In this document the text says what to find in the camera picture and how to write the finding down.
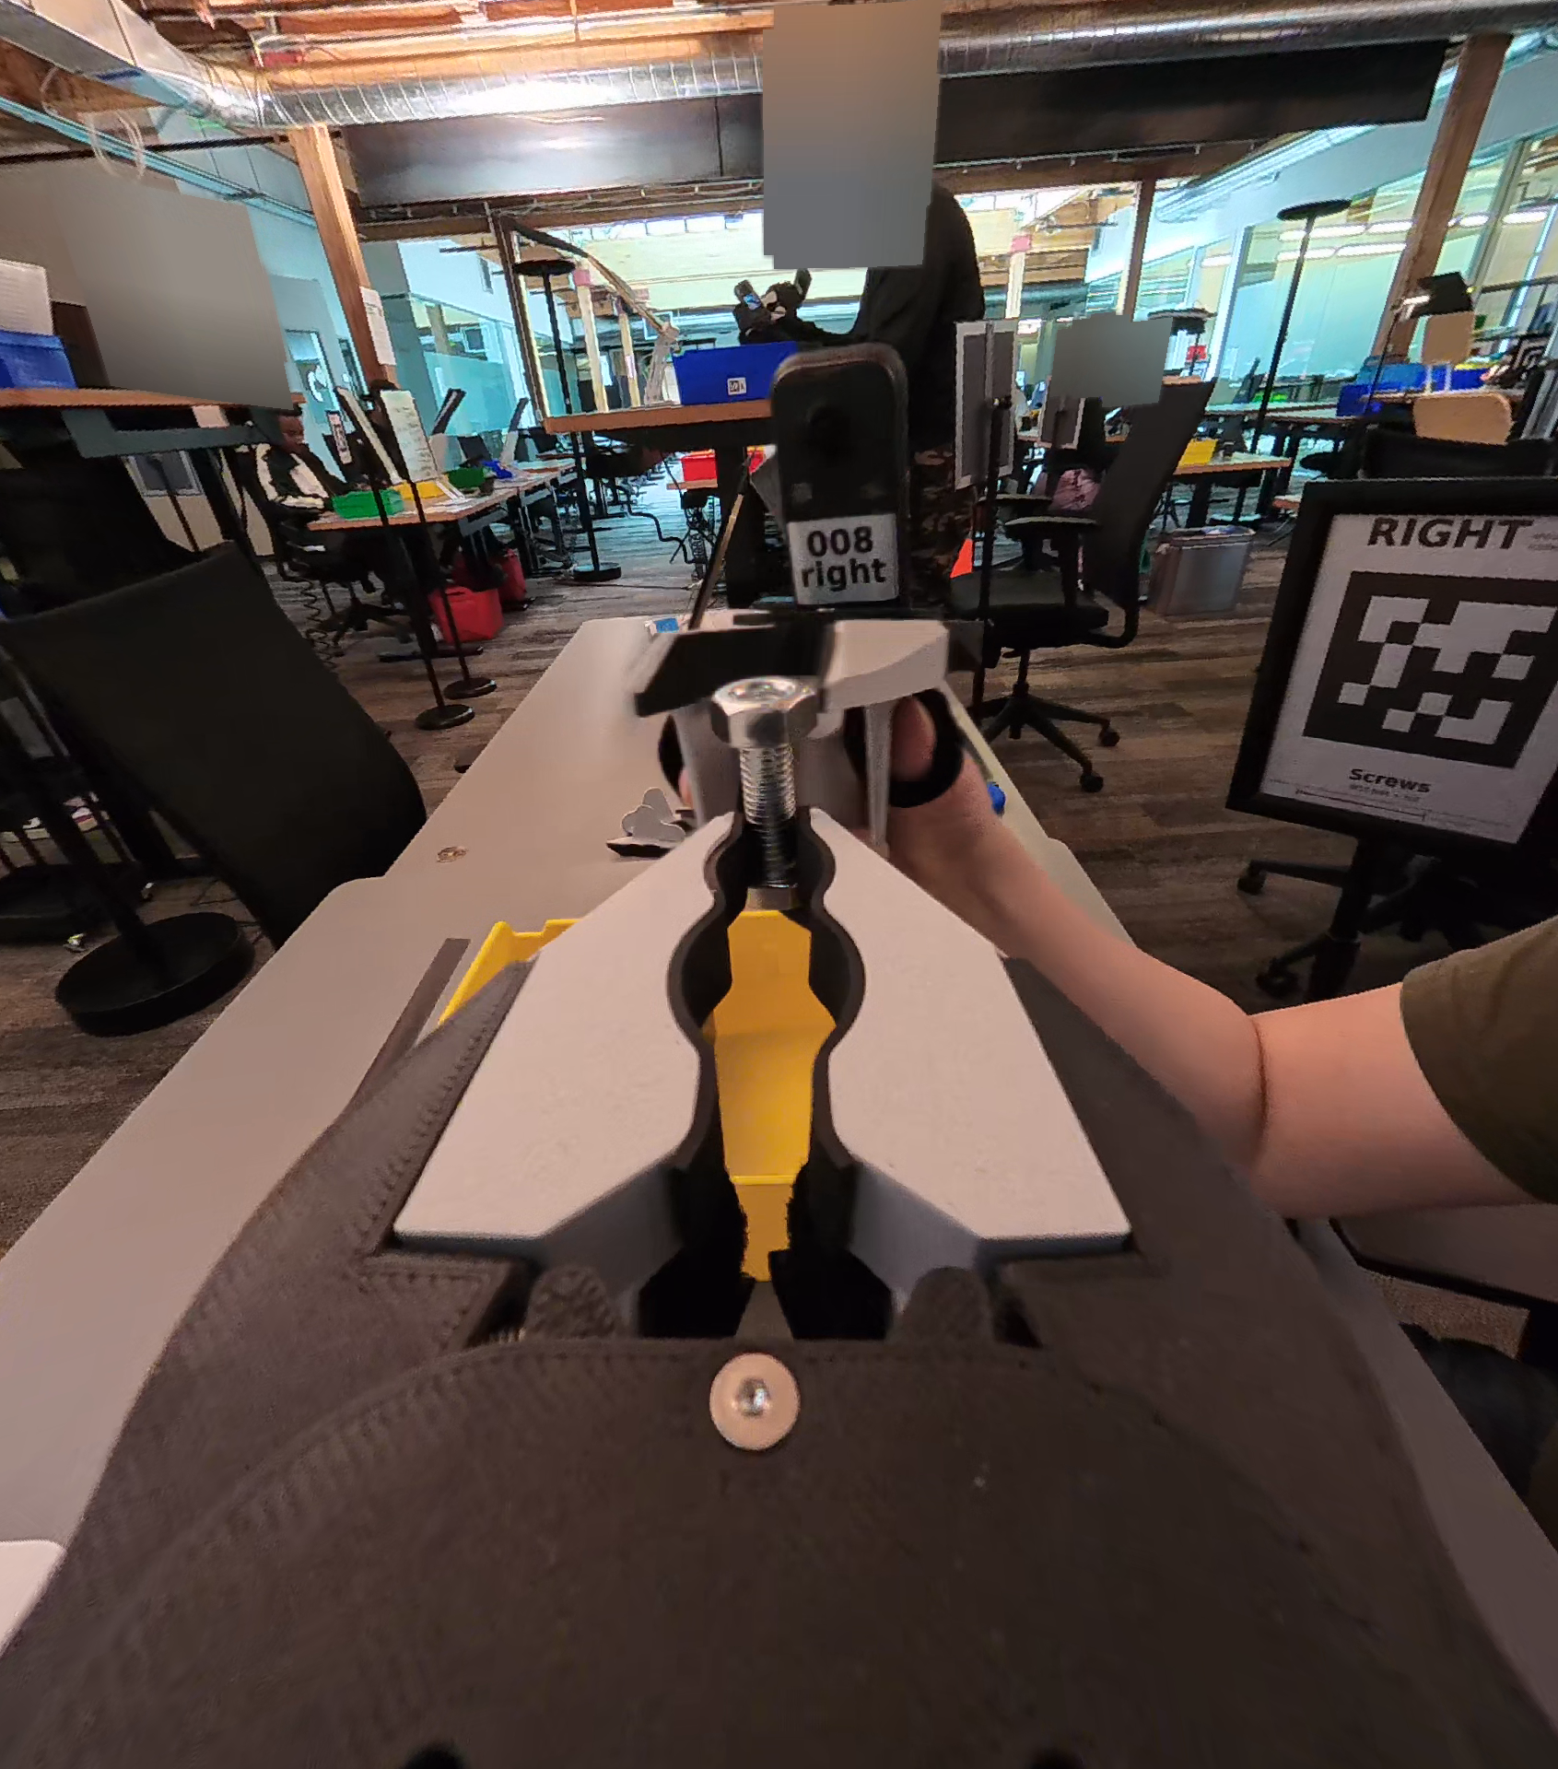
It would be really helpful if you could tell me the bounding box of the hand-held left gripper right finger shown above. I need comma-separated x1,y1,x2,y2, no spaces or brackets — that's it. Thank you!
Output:
789,812,1132,1339

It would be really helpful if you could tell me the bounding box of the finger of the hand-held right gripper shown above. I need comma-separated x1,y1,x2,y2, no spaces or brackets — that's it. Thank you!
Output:
817,621,949,851
633,613,835,720

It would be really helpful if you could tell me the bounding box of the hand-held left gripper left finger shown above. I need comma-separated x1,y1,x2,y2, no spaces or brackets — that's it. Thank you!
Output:
391,812,741,1336

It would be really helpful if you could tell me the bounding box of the steel hex nut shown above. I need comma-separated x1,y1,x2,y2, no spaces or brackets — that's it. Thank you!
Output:
708,676,813,755

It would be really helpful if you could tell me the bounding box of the steel hex bolt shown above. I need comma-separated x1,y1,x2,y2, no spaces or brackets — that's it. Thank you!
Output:
728,680,813,914

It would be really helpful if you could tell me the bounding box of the yellow plastic bin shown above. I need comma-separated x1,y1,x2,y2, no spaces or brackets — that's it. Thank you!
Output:
439,904,837,1280

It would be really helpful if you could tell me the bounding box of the person's right forearm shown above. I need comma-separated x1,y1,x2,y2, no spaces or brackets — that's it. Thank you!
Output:
999,842,1531,1218

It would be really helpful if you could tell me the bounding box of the person's right hand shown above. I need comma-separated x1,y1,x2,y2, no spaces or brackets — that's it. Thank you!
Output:
889,694,1045,958

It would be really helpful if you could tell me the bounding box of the blue plastic bin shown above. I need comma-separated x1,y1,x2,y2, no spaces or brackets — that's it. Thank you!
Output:
673,341,800,407

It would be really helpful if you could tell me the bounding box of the loose grey wavy plate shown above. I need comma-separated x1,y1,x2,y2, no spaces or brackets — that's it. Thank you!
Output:
605,786,692,862

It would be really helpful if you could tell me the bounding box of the wooden standing desk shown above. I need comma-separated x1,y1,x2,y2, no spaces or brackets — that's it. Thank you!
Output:
542,398,780,610

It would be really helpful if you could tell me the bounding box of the grey waste bin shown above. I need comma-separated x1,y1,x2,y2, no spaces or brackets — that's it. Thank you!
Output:
1143,525,1255,619

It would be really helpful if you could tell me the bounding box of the black round base stand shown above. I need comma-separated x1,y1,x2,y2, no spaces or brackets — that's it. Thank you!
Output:
0,552,255,1039

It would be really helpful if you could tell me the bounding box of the black sign stand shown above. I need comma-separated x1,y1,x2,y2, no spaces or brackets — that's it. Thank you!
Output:
1240,829,1553,1004

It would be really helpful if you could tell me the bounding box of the black mesh office chair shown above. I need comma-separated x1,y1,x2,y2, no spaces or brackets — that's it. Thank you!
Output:
0,541,426,956

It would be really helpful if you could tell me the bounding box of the grey chair armrest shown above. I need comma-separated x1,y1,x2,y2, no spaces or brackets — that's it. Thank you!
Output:
1336,1194,1558,1328

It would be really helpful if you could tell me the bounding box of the silver ventilation duct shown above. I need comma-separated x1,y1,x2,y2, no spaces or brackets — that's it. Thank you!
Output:
32,0,1558,129

